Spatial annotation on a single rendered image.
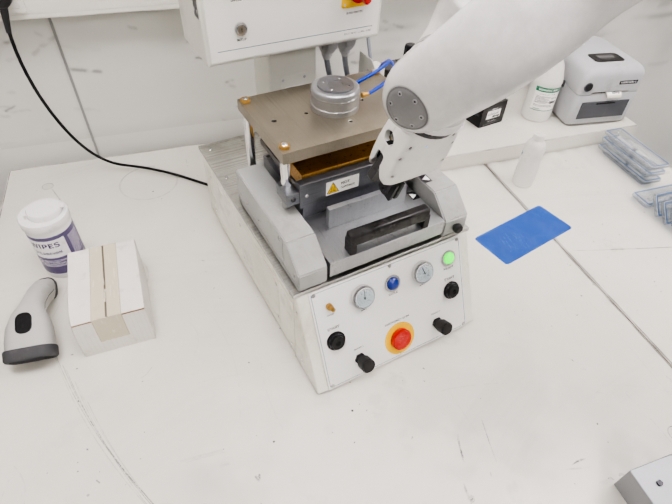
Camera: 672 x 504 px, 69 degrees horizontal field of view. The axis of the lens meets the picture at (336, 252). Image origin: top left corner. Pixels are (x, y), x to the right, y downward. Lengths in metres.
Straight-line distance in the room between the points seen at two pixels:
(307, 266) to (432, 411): 0.33
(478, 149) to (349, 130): 0.67
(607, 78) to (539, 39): 1.14
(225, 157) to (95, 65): 0.45
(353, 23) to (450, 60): 0.53
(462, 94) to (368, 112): 0.39
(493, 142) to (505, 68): 1.00
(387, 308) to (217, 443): 0.35
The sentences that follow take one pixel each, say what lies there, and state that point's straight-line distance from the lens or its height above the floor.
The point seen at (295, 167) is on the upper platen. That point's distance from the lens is 0.77.
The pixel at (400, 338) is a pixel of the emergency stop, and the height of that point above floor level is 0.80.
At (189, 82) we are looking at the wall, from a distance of 1.37.
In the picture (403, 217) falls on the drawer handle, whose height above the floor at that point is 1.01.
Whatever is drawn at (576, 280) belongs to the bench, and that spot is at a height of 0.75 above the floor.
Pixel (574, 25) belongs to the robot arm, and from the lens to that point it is 0.45.
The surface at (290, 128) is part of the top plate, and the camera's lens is 0.77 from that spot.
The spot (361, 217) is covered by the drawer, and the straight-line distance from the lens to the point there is 0.82.
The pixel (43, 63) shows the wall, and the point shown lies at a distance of 1.36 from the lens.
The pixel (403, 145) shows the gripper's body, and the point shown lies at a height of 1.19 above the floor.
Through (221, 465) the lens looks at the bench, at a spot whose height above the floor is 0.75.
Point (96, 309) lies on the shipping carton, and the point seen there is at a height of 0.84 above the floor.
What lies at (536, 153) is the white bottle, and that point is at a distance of 1.30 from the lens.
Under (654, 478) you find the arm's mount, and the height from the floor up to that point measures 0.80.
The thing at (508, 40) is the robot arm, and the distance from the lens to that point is 0.43.
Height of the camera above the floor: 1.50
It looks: 45 degrees down
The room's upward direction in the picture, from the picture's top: 3 degrees clockwise
